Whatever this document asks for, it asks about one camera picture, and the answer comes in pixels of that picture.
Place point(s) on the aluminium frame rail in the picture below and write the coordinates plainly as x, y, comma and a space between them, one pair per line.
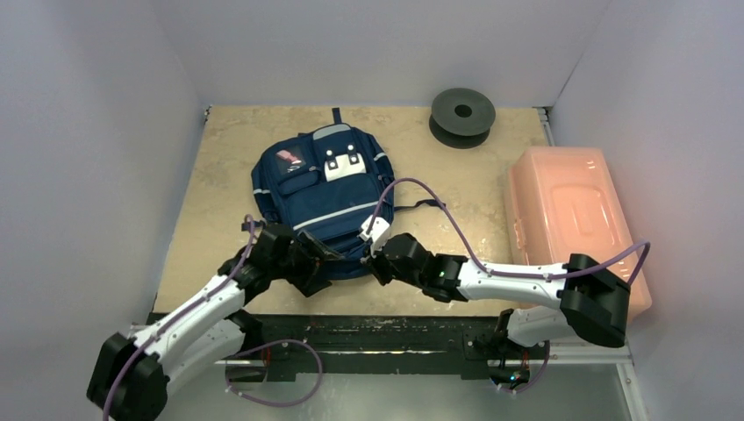
578, 381

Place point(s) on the navy blue student backpack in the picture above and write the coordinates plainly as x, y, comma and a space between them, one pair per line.
343, 179

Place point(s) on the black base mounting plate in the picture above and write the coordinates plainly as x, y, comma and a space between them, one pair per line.
472, 348

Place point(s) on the pink eraser stick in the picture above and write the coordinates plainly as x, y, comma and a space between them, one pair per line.
288, 156

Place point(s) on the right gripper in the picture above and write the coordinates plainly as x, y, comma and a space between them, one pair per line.
380, 262

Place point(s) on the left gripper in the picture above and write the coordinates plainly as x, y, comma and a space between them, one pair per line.
307, 281

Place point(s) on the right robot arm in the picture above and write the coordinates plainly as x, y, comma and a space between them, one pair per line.
579, 297

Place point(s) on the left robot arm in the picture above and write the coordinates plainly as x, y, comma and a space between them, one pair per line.
135, 374

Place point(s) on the dark grey filament spool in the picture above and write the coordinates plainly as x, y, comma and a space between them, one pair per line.
461, 118

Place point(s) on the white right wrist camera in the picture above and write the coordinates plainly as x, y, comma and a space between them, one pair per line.
375, 230

